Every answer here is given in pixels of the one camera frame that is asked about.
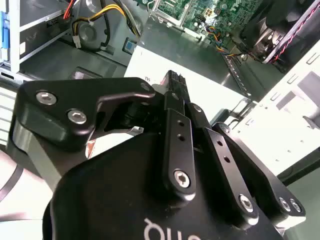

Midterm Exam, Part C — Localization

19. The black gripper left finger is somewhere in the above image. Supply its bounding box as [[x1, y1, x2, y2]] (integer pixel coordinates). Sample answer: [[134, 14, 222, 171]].
[[6, 69, 198, 203]]

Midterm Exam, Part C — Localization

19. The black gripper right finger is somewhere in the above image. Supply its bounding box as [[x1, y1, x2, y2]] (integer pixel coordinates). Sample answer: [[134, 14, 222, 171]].
[[186, 102, 307, 230]]

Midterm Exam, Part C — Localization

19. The metal socket cover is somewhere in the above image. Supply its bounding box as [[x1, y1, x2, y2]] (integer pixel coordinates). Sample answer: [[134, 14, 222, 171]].
[[149, 0, 195, 27]]

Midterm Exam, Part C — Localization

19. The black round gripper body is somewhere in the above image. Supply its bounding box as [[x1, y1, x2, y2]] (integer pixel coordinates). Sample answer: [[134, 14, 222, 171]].
[[41, 129, 286, 240]]

